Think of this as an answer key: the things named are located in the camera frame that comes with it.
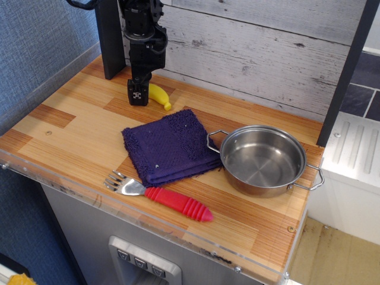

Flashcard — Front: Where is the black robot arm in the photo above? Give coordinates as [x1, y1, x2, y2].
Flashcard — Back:
[68, 1, 168, 106]

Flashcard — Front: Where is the dark right shelf post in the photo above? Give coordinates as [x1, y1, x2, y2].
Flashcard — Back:
[316, 0, 379, 147]

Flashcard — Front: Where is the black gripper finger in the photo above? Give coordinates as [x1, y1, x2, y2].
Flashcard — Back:
[127, 79, 137, 105]
[138, 83, 149, 106]

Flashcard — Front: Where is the clear acrylic edge guard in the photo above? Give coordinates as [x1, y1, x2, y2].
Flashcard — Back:
[1, 146, 309, 284]

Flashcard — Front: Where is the dark shelf post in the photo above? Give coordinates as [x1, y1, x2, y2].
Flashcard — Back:
[95, 0, 126, 80]
[316, 0, 379, 147]

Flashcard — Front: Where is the stainless steel pot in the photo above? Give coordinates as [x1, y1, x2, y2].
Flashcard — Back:
[207, 125, 325, 198]

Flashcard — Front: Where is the red handled metal fork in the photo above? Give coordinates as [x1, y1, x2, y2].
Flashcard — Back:
[103, 170, 214, 222]

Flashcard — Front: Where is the purple folded towel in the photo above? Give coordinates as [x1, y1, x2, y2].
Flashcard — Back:
[122, 109, 221, 187]

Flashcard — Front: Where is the yellow toy banana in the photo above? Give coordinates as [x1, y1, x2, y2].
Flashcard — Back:
[148, 84, 172, 111]

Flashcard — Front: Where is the yellow object bottom left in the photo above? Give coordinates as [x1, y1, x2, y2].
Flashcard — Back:
[1, 267, 37, 285]

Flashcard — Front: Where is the silver dispenser button panel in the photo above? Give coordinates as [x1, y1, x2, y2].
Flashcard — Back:
[108, 236, 182, 284]

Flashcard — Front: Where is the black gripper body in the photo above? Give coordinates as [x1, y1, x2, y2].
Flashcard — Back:
[123, 25, 168, 86]

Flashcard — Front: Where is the dark left shelf post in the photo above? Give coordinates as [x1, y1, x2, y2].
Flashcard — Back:
[95, 0, 126, 80]

